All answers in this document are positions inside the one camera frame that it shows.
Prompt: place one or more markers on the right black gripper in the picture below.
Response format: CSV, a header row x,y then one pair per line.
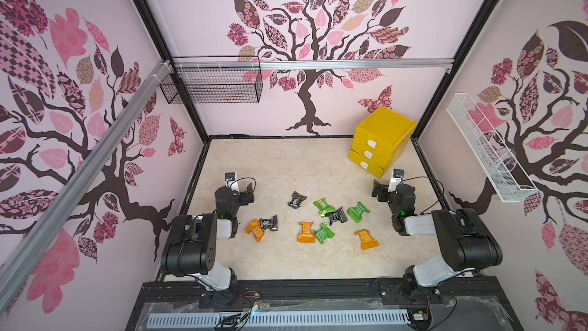
x,y
380,191

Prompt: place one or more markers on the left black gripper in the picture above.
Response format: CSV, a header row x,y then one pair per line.
x,y
243,199

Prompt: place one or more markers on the black cookie packet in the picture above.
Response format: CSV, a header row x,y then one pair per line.
x,y
270,224
297,200
338,215

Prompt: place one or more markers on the yellow plastic drawer cabinet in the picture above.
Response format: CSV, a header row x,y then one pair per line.
x,y
379,140

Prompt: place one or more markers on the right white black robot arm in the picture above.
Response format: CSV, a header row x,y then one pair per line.
x,y
465,243

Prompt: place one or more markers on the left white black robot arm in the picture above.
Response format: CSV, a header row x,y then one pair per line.
x,y
190,250

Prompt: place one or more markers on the orange cookie packet left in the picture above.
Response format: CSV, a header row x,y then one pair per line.
x,y
255,229

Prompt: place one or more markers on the orange cookie packet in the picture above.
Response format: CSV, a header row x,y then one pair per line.
x,y
306,236
255,229
367,241

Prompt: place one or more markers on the green cookie packet right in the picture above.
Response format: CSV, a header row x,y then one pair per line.
x,y
356,212

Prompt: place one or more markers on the green cookie packet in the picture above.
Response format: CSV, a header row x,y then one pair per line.
x,y
356,212
324,208
324,233

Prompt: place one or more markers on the orange cookie packet right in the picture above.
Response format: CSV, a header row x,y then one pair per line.
x,y
367,241

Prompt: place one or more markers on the green cookie packet upper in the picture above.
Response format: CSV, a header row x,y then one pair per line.
x,y
324,208

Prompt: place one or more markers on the orange cookie packet centre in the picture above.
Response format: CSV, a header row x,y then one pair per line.
x,y
306,236

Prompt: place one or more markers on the green cookie packet centre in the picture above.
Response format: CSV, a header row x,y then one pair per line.
x,y
324,233

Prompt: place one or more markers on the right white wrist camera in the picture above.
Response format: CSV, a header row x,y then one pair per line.
x,y
396,178

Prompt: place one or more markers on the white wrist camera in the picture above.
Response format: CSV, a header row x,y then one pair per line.
x,y
396,178
231,181

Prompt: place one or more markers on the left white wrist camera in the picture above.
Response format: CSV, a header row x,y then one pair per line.
x,y
231,181

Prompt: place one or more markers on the black wire basket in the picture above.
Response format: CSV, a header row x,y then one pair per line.
x,y
233,79

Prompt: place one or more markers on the white slotted cable duct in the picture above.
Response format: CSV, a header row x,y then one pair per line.
x,y
279,319

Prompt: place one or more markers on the white wire shelf basket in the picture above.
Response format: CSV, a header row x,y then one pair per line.
x,y
479,125

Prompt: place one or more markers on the aluminium rail back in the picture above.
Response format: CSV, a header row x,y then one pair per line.
x,y
312,63

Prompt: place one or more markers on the aluminium rail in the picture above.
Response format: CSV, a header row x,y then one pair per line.
x,y
30,250
312,63

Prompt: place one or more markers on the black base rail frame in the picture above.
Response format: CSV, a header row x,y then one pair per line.
x,y
465,303

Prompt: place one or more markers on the aluminium rail left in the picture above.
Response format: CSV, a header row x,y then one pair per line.
x,y
30,250

